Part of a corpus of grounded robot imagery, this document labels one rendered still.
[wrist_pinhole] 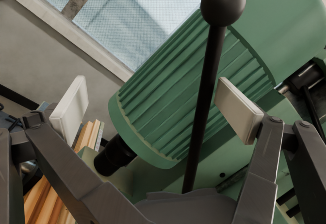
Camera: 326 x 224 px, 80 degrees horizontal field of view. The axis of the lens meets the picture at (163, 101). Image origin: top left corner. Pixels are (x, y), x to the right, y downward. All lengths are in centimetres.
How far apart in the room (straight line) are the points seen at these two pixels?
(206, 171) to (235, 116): 23
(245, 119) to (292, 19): 16
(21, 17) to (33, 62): 34
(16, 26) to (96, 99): 80
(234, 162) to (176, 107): 17
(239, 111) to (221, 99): 3
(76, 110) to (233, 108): 13
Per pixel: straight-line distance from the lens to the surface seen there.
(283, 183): 42
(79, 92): 17
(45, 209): 50
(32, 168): 52
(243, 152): 38
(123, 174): 49
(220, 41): 18
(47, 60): 186
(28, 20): 180
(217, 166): 39
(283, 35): 28
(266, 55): 28
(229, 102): 19
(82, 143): 66
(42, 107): 75
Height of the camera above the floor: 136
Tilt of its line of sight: 15 degrees down
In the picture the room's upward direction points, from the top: 47 degrees clockwise
